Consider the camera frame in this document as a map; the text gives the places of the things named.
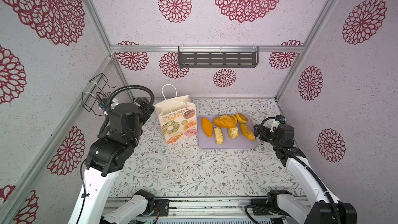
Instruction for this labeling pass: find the printed paper bakery bag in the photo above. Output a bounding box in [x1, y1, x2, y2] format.
[154, 91, 198, 145]

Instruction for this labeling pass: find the pale yellow fake bread stick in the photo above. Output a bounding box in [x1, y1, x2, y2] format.
[214, 127, 224, 145]

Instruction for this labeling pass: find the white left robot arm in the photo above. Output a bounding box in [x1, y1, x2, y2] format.
[69, 97, 155, 224]

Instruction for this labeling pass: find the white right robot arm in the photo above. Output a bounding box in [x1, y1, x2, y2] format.
[254, 117, 358, 224]

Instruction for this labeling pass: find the orange fake croissant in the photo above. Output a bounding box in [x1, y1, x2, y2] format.
[240, 123, 256, 141]

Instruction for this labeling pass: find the round orange fake bun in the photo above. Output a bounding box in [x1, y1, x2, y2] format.
[235, 113, 248, 124]

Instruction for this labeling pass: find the small pale fake bread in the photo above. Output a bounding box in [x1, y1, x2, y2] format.
[228, 126, 239, 140]

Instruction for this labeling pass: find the large orange twisted bread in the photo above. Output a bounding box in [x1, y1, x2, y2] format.
[212, 115, 237, 129]

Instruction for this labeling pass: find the orange oval fake bread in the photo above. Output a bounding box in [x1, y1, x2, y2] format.
[202, 117, 213, 138]

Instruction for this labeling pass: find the lavender cutting board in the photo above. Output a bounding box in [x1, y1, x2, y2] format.
[197, 115, 258, 149]

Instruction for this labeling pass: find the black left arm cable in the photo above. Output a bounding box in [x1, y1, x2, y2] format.
[74, 84, 155, 224]

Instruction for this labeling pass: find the black wire wall basket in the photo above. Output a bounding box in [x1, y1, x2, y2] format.
[81, 73, 116, 116]

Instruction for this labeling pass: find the grey wall shelf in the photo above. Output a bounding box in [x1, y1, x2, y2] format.
[177, 47, 259, 68]

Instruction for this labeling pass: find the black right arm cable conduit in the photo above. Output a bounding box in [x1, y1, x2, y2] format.
[244, 116, 343, 224]

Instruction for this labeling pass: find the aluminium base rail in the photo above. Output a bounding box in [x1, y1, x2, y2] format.
[99, 196, 312, 224]

